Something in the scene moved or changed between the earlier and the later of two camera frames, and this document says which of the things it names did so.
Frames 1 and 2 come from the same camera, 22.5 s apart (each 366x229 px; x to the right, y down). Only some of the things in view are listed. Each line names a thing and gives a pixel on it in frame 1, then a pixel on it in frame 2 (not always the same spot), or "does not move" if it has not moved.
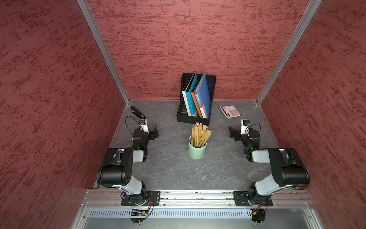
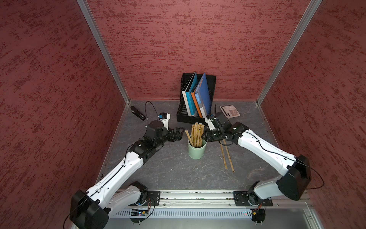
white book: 185,96 does not move
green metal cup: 195,152 does not move
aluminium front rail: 112,199 does not move
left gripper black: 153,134 to 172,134
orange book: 195,98 does not move
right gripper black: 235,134 to 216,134
